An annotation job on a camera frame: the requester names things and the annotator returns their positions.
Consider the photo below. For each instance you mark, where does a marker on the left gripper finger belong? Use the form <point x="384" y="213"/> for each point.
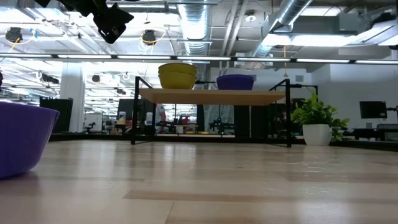
<point x="105" y="32"/>
<point x="119" y="20"/>

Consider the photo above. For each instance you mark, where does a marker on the blue mini bowl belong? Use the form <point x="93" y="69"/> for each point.
<point x="235" y="83"/>
<point x="21" y="140"/>

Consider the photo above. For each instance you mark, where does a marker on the white room pillar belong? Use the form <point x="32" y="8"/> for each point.
<point x="72" y="99"/>

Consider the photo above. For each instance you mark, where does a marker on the white bottle yellow label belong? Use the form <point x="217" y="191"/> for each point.
<point x="122" y="118"/>

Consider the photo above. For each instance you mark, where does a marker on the long ceiling light strip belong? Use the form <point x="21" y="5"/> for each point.
<point x="199" y="58"/>

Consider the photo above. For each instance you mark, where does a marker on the black partition cabinet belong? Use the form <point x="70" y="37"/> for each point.
<point x="63" y="115"/>

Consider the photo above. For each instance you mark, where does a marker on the person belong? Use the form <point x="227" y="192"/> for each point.
<point x="161" y="113"/>
<point x="222" y="113"/>

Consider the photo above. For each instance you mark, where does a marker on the wooden shelf black legs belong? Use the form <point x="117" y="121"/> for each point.
<point x="211" y="97"/>

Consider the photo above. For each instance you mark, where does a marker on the round ceiling detector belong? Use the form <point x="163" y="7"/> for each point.
<point x="250" y="18"/>

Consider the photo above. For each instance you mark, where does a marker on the green plant white pot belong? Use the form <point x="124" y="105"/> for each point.
<point x="317" y="133"/>

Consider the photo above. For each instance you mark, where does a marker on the black computer monitor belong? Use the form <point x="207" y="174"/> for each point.
<point x="373" y="109"/>

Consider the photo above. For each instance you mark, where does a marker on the black office desk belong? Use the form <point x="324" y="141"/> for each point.
<point x="367" y="133"/>

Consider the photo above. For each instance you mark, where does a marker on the silver spiral ceiling duct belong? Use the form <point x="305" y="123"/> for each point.
<point x="196" y="28"/>
<point x="289" y="12"/>

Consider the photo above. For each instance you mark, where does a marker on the black aluminium table frame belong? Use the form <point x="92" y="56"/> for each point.
<point x="93" y="137"/>

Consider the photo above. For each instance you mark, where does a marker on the grey wall vent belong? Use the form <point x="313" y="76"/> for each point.
<point x="299" y="78"/>

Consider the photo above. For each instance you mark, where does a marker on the grey rectangular ceiling duct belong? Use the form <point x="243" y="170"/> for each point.
<point x="320" y="24"/>

